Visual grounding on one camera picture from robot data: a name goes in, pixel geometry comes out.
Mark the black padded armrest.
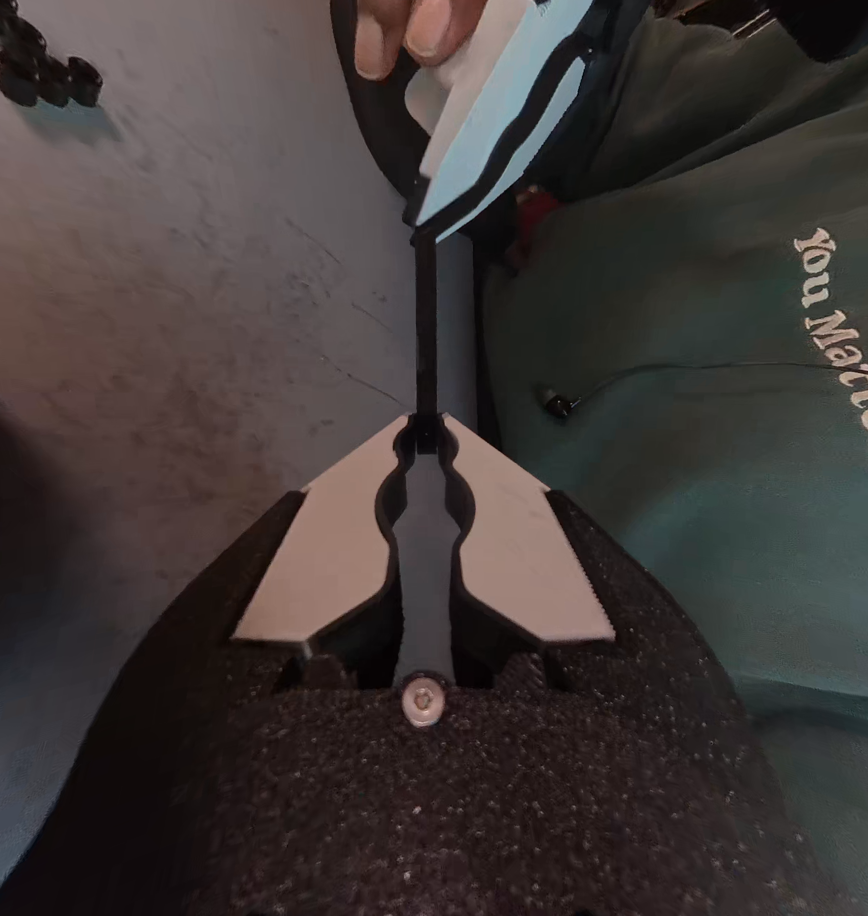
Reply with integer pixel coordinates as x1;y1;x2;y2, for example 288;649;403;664
649;0;868;64

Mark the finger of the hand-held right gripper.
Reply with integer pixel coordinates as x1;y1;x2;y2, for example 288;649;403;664
433;59;587;242
418;0;601;224

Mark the long black lego beam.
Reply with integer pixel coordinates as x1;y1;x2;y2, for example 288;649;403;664
411;228;442;455

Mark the person's right forearm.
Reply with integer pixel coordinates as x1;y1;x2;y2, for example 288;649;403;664
541;0;868;208

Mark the person's green sweatshirt torso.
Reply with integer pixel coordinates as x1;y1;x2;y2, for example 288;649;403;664
480;93;868;916

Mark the person's right hand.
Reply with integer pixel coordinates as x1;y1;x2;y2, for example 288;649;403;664
352;0;472;80

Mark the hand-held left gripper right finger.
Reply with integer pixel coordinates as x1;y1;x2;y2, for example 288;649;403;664
440;411;617;645

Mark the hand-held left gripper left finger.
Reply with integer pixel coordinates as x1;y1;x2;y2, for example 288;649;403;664
231;413;417;659

